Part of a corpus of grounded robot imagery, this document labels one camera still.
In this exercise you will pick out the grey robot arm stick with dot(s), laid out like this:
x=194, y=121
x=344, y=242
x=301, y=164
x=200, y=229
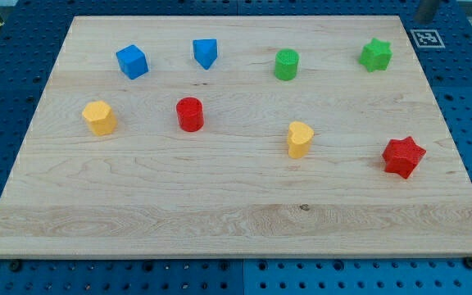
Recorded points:
x=426, y=11

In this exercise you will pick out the blue cube block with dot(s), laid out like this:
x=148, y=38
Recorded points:
x=132, y=61

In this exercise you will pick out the red cylinder block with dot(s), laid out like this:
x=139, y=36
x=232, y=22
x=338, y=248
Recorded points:
x=190, y=114

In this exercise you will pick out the yellow heart block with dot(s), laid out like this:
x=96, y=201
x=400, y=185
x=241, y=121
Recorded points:
x=299, y=139

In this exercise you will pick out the light wooden board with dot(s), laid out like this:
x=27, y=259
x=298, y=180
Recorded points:
x=151, y=190

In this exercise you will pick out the green cylinder block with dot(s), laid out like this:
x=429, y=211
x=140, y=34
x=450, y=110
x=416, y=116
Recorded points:
x=286, y=63

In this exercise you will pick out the blue triangular prism block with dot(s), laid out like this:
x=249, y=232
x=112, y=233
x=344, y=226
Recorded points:
x=205, y=52

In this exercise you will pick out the yellow hexagonal prism block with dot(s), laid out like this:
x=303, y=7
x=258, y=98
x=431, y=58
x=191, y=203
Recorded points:
x=99, y=118

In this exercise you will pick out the red star block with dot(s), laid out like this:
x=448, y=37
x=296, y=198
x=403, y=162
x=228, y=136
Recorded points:
x=402, y=156

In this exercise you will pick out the green star block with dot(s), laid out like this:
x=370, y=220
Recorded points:
x=376, y=55

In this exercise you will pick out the white fiducial marker tag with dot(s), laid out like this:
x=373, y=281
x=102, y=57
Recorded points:
x=427, y=38

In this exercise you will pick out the black board stop bolt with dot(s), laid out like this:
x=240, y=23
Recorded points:
x=467, y=262
x=15, y=265

